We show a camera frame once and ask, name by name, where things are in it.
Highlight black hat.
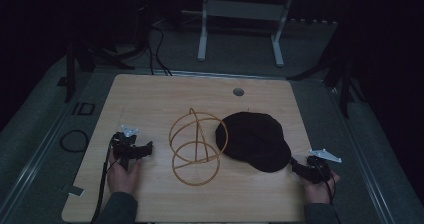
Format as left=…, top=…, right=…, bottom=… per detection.
left=214, top=111, right=293, bottom=174

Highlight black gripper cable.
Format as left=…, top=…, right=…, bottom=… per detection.
left=90, top=140, right=116, bottom=224
left=318, top=162, right=336, bottom=206

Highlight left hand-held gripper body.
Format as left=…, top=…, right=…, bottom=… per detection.
left=111, top=124, right=145, bottom=171

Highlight black floor cables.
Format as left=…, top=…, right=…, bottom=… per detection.
left=145, top=25, right=174, bottom=77

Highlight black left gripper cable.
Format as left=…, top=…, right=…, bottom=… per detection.
left=90, top=140, right=116, bottom=224

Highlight person's left hand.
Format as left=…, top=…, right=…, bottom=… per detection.
left=106, top=152, right=144, bottom=195

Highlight gold wire hat stand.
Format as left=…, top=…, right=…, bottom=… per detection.
left=168, top=107, right=230, bottom=187

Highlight black tripod stand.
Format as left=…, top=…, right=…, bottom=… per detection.
left=285, top=33, right=368, bottom=119
left=63, top=23, right=149, bottom=104

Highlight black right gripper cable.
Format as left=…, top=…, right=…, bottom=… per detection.
left=318, top=162, right=336, bottom=206

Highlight white metal desk frame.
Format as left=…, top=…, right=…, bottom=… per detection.
left=196, top=0, right=296, bottom=68

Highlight person's right hand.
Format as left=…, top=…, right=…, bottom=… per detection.
left=301, top=170, right=341, bottom=205

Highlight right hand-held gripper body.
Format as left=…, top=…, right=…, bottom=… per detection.
left=305, top=148, right=343, bottom=185

